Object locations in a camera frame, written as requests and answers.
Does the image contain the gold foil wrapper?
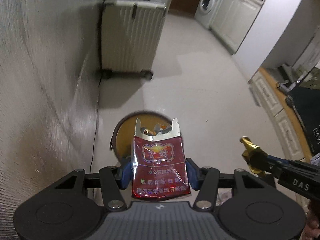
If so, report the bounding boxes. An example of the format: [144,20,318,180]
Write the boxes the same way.
[240,137,267,178]

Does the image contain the red cigarette pack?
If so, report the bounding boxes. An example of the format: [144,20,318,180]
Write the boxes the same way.
[131,119,190,201]

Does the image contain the round wooden stool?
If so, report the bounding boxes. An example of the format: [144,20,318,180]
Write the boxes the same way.
[110,111,185,167]

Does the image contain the white kitchen cabinets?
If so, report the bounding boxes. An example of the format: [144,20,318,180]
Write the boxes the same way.
[210,0,263,54]

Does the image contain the silver ribbed suitcase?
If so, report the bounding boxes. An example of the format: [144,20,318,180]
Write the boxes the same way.
[100,0,167,80]

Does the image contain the checkered tablecloth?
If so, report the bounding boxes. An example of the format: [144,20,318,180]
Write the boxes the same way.
[1,0,103,239]

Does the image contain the white washing machine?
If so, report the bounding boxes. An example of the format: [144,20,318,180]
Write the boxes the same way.
[195,0,220,29]

